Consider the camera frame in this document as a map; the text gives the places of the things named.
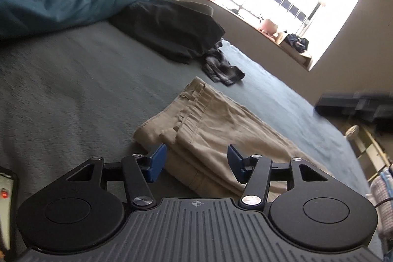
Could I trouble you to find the grey-blue fleece blanket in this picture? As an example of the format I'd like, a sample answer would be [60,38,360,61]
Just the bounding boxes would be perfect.
[0,19,381,259]

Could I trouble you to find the dark item on windowsill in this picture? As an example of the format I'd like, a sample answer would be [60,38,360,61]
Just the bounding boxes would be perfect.
[284,33,309,54]

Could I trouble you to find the pink pot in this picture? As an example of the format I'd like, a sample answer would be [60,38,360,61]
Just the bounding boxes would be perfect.
[258,18,279,35]

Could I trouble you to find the beige pants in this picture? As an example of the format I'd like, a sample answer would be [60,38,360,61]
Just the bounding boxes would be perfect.
[133,77,345,199]

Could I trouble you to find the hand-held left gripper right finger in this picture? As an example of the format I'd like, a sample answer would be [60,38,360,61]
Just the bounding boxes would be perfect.
[226,145,329,210]

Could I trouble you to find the black cable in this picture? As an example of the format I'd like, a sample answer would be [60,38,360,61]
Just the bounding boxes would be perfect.
[373,197,393,208]

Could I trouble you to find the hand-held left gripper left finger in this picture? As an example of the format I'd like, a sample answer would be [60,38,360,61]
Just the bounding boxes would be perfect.
[66,144,168,210]

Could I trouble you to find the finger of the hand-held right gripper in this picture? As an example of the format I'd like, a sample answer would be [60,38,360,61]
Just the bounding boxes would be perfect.
[316,91,357,118]

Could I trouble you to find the plaid shorts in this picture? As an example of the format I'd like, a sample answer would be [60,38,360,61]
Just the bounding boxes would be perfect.
[201,39,246,87]

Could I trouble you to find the black cloth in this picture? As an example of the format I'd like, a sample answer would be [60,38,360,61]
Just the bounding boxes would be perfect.
[109,0,226,65]

